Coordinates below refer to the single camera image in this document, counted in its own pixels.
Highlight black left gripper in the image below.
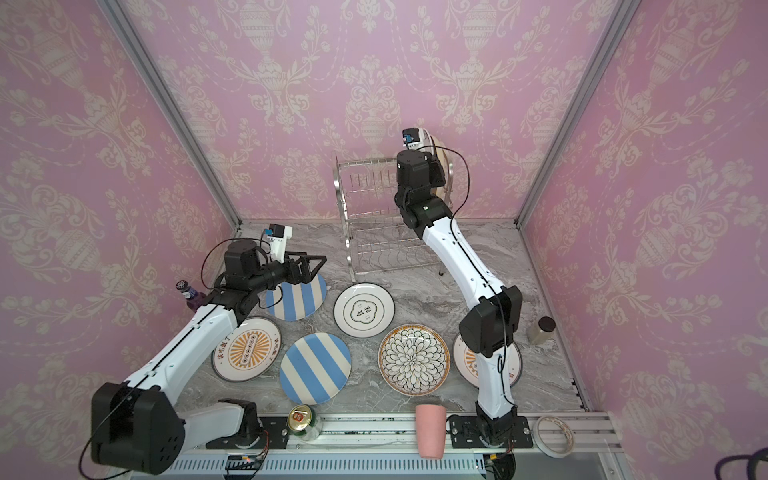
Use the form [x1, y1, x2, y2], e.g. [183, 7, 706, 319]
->
[247, 250, 326, 295]

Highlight white plate green quatrefoil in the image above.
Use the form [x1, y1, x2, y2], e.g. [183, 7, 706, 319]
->
[333, 282, 396, 338]

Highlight orange sunburst plate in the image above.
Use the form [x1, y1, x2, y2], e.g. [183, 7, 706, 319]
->
[211, 317, 282, 383]
[453, 334, 523, 388]

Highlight tape roll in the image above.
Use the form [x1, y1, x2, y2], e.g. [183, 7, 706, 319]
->
[531, 415, 575, 459]

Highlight plain cream plate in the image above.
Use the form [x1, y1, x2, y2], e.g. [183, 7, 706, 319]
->
[431, 135, 453, 208]

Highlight orange sunburst plate right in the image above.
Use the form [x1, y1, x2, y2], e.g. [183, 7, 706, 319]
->
[453, 334, 523, 388]

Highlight blue cream striped plate rear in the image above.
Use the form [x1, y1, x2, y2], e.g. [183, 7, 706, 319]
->
[264, 274, 327, 322]

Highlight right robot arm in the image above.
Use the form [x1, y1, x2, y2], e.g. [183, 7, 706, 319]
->
[394, 149, 523, 446]

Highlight chrome wire dish rack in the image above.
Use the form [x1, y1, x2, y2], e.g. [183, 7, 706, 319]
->
[333, 158, 439, 281]

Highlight aluminium corner post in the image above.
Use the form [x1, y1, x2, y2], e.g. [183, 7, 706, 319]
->
[96, 0, 242, 231]
[516, 0, 641, 230]

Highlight small jar dark lid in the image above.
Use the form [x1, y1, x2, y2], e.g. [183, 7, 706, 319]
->
[526, 316, 557, 345]

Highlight pink cup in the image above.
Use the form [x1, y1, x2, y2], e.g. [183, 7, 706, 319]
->
[415, 404, 447, 460]

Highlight aluminium corner post right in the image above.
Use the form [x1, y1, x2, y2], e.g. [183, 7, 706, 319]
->
[516, 0, 641, 230]

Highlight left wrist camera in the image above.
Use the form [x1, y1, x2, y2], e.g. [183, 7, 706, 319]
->
[264, 224, 293, 263]

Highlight purple bottle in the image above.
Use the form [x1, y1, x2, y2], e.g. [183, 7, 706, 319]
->
[175, 280, 205, 312]

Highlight green can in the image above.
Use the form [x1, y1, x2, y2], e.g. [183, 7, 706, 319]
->
[287, 404, 322, 442]

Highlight blue cream striped plate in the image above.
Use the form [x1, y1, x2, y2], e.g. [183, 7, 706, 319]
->
[264, 274, 327, 322]
[279, 333, 352, 405]

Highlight petal pattern plate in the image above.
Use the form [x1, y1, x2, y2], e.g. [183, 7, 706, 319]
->
[378, 324, 450, 397]

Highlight orange sunburst plate left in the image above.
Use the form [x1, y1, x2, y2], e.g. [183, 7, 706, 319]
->
[211, 317, 282, 383]

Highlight aluminium corner post left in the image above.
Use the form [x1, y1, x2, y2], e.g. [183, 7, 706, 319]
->
[96, 0, 242, 231]

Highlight black cable loop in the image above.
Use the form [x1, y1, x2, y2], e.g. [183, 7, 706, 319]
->
[713, 446, 768, 480]

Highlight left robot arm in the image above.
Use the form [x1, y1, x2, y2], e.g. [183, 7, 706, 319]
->
[81, 238, 327, 475]

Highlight blue cream striped plate front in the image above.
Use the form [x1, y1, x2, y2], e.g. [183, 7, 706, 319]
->
[279, 333, 352, 405]

